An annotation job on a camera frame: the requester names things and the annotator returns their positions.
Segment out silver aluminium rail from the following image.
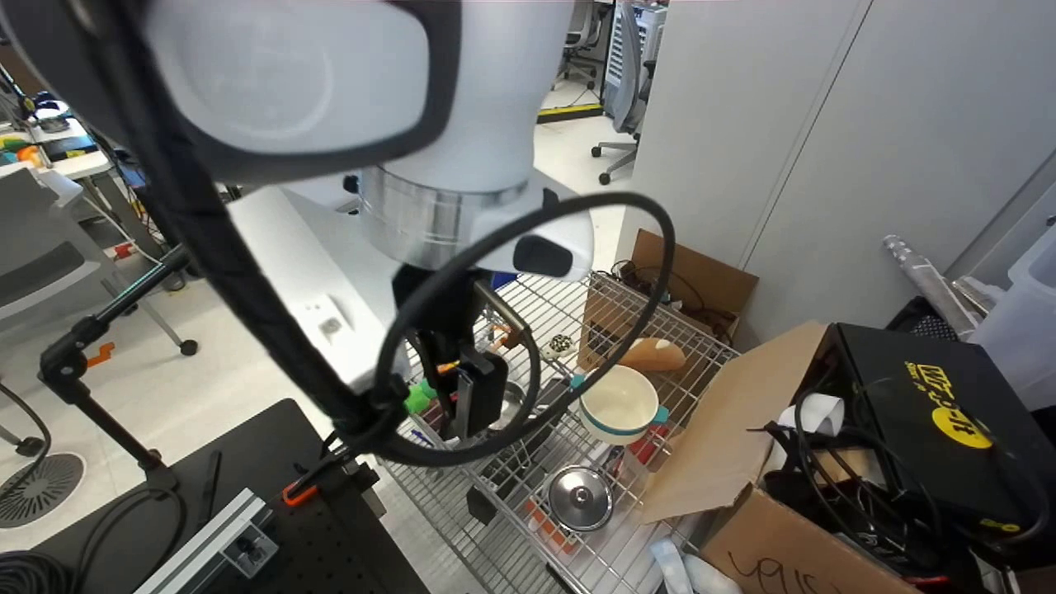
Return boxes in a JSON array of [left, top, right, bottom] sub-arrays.
[[132, 484, 280, 594]]

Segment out green plastic toy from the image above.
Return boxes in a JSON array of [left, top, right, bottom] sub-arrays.
[[403, 381, 439, 418]]

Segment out clear plastic storage bin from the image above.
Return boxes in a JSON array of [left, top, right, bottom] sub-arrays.
[[967, 225, 1056, 412]]

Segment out orange black clamp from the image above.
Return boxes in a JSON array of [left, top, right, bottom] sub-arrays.
[[278, 455, 383, 512]]

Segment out white wire rack shelf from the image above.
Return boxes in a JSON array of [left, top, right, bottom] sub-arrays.
[[376, 268, 741, 594]]

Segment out flat brown cardboard box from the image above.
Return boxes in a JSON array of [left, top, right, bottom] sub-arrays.
[[578, 227, 761, 373]]

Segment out small metal cup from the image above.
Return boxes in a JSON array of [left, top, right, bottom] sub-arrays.
[[543, 463, 616, 534]]

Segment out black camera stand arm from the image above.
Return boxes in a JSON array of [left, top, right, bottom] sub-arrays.
[[35, 246, 196, 500]]

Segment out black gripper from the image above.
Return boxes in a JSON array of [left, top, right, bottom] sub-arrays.
[[388, 262, 511, 439]]

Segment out brown copper handled utensil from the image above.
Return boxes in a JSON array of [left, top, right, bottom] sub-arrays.
[[477, 287, 533, 352]]

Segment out black office chair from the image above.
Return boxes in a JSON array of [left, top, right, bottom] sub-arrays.
[[565, 0, 673, 188]]

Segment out large open cardboard box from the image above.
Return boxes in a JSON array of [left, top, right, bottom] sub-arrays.
[[641, 316, 971, 594]]

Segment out cream bowl with teal rim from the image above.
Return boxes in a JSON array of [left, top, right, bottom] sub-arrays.
[[578, 364, 671, 448]]

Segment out black bag with yellow logo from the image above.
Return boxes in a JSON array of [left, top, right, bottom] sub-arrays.
[[770, 320, 1056, 554]]

